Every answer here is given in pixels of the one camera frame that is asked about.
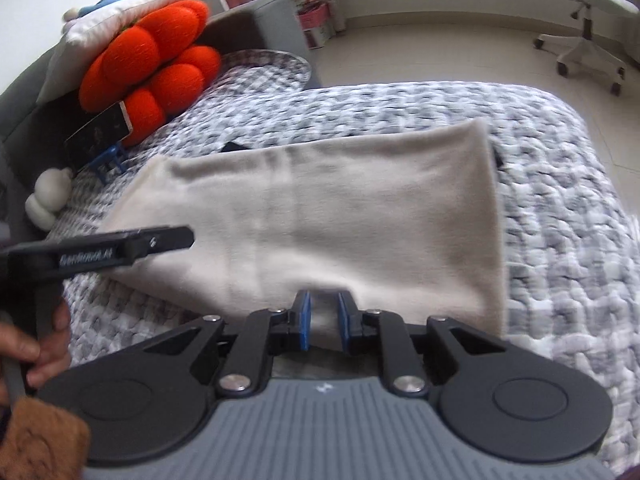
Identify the white patterned storage box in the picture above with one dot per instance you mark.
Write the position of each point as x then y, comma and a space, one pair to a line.
317, 37

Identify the grey checked quilt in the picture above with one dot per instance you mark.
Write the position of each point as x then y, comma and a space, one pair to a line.
550, 210

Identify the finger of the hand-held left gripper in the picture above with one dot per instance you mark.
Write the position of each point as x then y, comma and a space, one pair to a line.
165, 241

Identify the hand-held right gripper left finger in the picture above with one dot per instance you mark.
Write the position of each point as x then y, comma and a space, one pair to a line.
305, 317

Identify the white pillow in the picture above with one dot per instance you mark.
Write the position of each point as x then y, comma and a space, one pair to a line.
110, 20

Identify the person's left hand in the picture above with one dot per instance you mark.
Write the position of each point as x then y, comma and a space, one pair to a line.
55, 355

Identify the brown fuzzy sleeve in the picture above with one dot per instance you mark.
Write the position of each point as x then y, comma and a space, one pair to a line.
40, 440

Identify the blue phone stand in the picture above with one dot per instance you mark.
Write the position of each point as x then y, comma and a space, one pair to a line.
107, 157

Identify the beige black raglan shirt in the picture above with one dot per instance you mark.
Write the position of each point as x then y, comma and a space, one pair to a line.
325, 200

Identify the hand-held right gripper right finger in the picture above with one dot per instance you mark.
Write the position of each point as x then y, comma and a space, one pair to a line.
342, 320

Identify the pink basket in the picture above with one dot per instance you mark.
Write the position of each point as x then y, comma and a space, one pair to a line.
315, 15

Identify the smartphone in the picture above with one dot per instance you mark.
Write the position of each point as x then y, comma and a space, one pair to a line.
97, 132

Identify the grey sofa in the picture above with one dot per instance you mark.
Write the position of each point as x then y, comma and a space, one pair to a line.
275, 20

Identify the white desk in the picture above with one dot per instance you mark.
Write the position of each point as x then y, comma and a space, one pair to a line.
336, 0

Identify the orange knitted pumpkin cushion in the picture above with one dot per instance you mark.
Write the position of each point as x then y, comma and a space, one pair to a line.
180, 80
150, 40

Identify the white plush toy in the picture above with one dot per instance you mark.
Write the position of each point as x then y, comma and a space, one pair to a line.
47, 195

